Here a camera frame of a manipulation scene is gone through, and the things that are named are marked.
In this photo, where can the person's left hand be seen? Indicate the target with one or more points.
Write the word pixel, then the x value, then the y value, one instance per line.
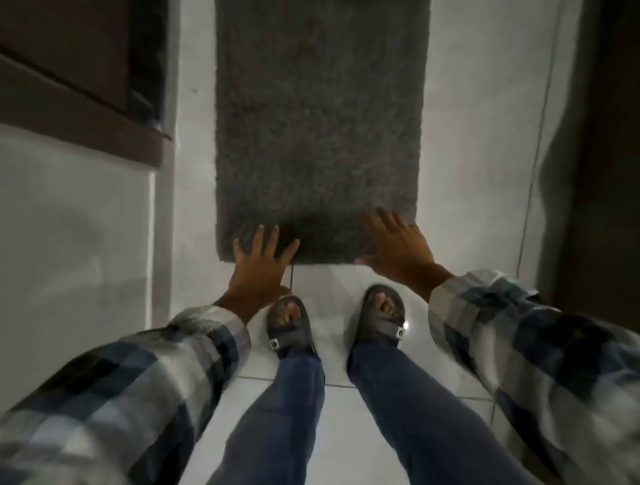
pixel 260 280

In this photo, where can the person's left middle finger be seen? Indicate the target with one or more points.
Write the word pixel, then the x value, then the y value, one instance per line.
pixel 258 241

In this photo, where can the person's left forearm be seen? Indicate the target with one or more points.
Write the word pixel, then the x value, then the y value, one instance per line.
pixel 125 389

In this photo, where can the person's right leg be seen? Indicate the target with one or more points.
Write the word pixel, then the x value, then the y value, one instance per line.
pixel 425 419

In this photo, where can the person's leg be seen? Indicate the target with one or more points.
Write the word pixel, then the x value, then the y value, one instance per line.
pixel 280 424
pixel 425 419

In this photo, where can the person's right thumb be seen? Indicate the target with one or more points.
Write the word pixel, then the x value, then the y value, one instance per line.
pixel 366 260

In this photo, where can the person's left leg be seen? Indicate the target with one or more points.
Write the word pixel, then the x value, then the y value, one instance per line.
pixel 280 424

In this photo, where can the person's right middle finger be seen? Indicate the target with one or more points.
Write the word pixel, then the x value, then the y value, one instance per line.
pixel 387 220

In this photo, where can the person's left thumb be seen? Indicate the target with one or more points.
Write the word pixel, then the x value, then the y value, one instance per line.
pixel 291 252

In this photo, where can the dark brown wooden door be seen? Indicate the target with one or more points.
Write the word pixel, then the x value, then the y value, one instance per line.
pixel 600 150

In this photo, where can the brown wooden cabinet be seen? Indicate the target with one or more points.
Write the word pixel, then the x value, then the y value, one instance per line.
pixel 75 70

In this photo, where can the grey shaggy floor mat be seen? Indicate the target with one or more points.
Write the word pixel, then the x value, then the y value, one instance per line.
pixel 320 125

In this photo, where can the grey slide sandal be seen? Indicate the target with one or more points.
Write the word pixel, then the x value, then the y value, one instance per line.
pixel 290 330
pixel 381 320

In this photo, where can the person's right hand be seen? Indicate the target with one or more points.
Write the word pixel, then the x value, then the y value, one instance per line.
pixel 405 260

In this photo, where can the person's right forearm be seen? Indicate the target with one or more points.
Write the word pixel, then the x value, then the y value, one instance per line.
pixel 540 359

